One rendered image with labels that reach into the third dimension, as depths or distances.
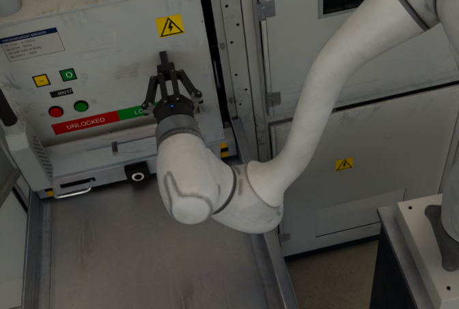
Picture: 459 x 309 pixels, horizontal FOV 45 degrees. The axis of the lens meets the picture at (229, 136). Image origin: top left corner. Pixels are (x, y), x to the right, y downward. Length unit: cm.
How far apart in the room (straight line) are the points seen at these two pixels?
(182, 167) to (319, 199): 111
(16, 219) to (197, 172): 101
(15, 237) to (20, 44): 85
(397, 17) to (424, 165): 128
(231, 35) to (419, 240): 69
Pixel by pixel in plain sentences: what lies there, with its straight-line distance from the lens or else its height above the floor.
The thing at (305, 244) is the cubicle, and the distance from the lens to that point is 222.
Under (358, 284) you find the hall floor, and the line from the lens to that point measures 228.
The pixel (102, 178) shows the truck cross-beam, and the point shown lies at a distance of 152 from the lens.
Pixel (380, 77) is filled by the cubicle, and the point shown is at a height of 90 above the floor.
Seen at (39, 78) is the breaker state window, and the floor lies 124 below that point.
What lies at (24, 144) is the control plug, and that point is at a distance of 130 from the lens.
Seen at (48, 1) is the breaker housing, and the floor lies 139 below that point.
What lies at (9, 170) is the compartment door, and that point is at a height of 86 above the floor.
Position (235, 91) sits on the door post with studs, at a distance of 157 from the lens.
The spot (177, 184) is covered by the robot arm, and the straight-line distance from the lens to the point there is 95.
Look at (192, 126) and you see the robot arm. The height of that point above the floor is 126.
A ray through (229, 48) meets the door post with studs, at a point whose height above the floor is 110.
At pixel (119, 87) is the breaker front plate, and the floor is 117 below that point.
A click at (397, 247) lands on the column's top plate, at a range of 149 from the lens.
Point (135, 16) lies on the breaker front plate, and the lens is 122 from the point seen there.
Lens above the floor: 199
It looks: 46 degrees down
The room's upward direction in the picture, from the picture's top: 9 degrees counter-clockwise
